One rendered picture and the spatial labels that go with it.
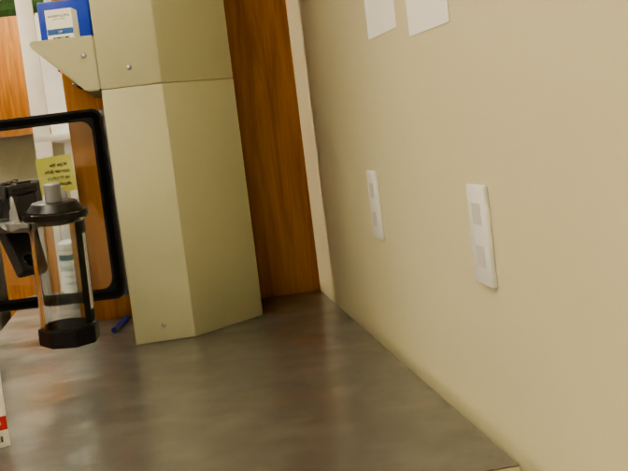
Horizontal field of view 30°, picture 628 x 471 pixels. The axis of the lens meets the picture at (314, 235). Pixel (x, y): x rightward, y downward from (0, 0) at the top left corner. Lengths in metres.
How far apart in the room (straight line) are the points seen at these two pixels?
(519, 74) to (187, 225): 1.14
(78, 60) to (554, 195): 1.26
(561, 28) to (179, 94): 1.26
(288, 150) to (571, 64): 1.59
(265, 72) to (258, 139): 0.15
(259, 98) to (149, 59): 0.44
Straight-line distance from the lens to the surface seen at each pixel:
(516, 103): 1.16
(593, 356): 1.05
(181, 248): 2.17
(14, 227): 2.00
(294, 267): 2.57
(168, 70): 2.18
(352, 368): 1.75
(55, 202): 1.98
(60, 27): 2.25
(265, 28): 2.56
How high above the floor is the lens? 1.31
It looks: 6 degrees down
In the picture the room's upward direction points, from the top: 7 degrees counter-clockwise
